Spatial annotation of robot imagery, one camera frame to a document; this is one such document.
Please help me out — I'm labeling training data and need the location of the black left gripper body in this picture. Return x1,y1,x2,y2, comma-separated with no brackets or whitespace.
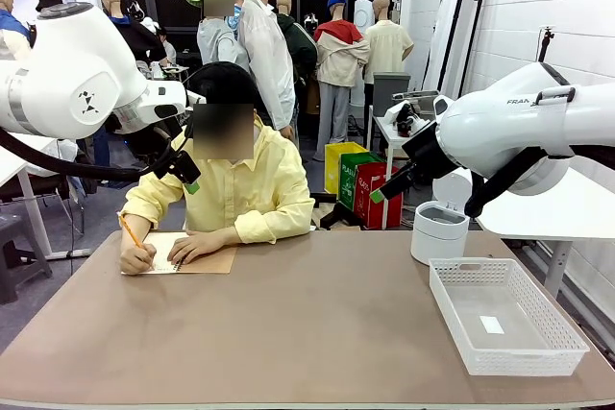
161,149,194,177

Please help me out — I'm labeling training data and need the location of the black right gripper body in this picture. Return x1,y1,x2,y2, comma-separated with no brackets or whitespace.
402,121,455,177

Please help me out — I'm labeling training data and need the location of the yellow pencil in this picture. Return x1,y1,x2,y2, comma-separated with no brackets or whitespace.
117,211,156,271

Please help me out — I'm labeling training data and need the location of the brown spiral notebook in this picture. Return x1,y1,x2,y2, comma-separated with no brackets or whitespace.
120,230,239,277

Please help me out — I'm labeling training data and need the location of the person's right forearm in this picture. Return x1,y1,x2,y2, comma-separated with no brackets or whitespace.
119,198,160,251

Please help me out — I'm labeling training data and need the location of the person's left forearm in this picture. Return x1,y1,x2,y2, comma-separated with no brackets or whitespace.
209,210,316,246

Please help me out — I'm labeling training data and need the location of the person's left hand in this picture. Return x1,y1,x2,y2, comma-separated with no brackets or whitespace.
166,230,218,267

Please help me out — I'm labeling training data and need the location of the person's right hand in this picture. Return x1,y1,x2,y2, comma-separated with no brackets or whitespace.
118,240,159,277

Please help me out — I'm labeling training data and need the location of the green recycling bin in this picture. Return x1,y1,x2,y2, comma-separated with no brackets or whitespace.
338,151,385,212

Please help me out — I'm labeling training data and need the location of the yellow recycling bin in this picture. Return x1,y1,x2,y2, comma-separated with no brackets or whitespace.
324,141,369,195

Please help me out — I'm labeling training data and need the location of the black chair base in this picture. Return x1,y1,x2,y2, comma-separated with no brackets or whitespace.
309,191,361,231

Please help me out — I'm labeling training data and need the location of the grey bin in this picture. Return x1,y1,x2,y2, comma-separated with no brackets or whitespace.
372,72,413,117

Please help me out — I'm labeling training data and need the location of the white round trash can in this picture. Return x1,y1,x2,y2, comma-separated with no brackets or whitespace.
410,167,477,267

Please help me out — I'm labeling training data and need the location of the person in yellow shirt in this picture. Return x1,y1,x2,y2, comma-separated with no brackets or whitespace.
119,61,316,246

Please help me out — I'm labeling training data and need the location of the black cap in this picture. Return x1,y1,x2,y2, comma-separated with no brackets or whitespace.
186,61,258,109

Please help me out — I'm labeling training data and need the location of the mannequin in cream shirt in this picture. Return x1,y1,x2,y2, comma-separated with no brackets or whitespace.
362,0,415,85

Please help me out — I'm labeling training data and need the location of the white perforated plastic basket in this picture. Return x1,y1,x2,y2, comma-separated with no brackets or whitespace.
428,257,591,377

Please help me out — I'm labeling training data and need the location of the mannequin in red beige jacket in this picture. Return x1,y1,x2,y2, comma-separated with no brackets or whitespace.
311,0,371,162

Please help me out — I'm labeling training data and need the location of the mannequin in grey shirt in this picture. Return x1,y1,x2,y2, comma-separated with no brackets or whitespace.
195,15,251,70

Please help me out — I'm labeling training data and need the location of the mannequin in black jacket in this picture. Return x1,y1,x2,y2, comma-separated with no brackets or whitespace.
100,0,167,65

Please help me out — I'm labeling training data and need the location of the mannequin in white shirt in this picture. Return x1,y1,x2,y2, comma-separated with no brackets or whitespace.
237,0,297,141

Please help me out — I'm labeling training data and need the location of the white side table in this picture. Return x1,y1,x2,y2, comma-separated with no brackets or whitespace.
473,167,615,301

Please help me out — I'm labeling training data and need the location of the white rounded panel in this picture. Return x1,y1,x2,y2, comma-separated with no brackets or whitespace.
354,0,376,32

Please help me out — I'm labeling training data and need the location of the small black tripod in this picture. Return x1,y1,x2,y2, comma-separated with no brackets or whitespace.
536,24,556,64

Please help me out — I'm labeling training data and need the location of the white humanoid robot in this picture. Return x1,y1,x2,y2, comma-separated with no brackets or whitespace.
125,0,160,36

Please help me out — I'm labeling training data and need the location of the white desk with metal legs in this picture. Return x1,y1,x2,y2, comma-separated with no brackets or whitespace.
0,133,92,262

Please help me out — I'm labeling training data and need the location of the mannequin in dark green hoodie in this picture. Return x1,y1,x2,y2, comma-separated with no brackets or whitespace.
275,0,319,113

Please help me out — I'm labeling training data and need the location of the white rectangular sticker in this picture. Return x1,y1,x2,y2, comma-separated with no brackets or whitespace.
479,315,505,336

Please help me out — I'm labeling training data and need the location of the mannequin in blue white jacket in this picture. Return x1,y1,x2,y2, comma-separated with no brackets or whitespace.
0,0,33,61

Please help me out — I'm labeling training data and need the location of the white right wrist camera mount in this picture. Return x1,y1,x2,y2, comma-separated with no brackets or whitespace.
382,100,436,138

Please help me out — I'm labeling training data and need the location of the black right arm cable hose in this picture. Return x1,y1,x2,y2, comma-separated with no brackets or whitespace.
463,143,615,219

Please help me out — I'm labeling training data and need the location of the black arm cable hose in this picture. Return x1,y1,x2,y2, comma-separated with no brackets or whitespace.
463,143,615,219
0,126,193,183

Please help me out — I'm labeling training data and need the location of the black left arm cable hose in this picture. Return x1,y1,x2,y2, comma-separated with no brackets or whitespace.
0,126,193,183

